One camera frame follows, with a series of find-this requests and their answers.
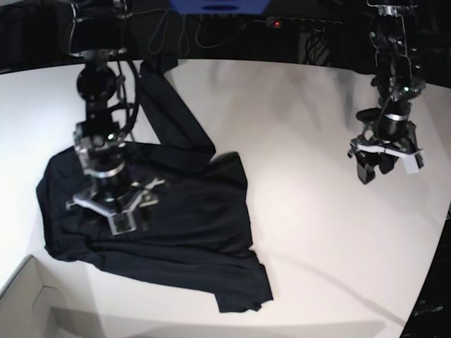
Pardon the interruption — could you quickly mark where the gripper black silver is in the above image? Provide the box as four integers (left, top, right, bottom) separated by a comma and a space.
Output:
347, 112, 421, 184
66, 139, 166, 237

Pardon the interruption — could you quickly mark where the black long-sleeve t-shirt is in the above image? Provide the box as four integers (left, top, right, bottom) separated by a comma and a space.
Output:
36, 57, 273, 313

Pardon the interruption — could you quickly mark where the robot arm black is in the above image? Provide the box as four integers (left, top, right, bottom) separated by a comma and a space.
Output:
348, 1, 426, 184
68, 1, 164, 235

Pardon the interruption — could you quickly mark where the blue box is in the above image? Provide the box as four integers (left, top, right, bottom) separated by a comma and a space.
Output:
170, 0, 270, 15

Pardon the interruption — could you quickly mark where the white plastic bin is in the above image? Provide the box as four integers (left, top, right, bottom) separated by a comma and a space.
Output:
1, 256, 105, 337

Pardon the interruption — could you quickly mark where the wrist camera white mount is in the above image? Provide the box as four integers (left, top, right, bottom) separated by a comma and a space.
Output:
402, 149, 428, 175

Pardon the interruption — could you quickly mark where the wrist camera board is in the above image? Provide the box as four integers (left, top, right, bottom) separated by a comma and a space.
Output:
109, 213, 137, 235

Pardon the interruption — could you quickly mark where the black power strip red switch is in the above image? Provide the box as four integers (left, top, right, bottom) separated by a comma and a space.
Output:
264, 16, 342, 33

